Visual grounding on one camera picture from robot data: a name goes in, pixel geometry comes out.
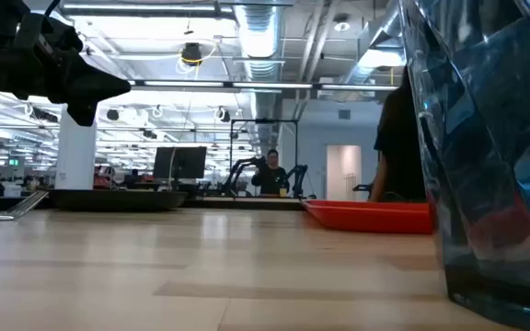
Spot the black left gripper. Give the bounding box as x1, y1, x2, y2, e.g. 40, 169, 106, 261
0, 11, 132, 128

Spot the black ribbed cup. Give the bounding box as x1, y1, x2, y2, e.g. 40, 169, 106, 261
397, 0, 530, 331

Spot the red plastic tray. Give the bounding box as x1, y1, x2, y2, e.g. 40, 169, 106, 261
301, 199, 434, 235

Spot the white pillar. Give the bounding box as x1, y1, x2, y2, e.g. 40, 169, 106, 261
54, 104, 98, 191

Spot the black computer monitor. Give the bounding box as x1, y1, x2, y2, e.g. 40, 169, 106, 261
152, 146, 208, 181

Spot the black ceiling-mounted device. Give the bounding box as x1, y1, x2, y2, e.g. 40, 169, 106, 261
180, 41, 204, 67

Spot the long ceiling light strip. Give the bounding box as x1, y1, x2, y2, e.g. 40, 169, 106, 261
129, 80, 400, 93

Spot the seated person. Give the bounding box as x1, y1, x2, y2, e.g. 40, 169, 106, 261
250, 148, 291, 197

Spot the white door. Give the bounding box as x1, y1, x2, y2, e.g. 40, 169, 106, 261
325, 144, 363, 201

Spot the standing person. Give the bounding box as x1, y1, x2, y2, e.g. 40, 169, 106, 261
368, 66, 427, 203

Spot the black background rig frame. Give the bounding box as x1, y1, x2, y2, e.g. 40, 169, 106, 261
229, 118, 300, 194

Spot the silver ceiling air duct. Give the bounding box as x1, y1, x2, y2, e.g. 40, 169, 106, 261
233, 0, 285, 143

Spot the black aluminium table frame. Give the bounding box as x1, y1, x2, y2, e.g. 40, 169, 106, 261
0, 196, 306, 212

